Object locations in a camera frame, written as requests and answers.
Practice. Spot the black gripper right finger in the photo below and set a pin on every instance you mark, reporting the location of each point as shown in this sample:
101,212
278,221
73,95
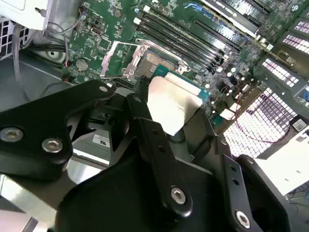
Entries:
231,174

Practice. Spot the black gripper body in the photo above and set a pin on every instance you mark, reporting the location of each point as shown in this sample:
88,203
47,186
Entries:
116,200

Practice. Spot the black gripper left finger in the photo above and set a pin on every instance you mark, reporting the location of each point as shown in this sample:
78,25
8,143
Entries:
36,116

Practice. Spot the metal socket cover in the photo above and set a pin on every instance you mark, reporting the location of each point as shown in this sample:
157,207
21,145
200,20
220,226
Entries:
106,63

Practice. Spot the silver CPU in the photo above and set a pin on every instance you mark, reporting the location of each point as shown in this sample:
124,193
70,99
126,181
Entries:
169,104

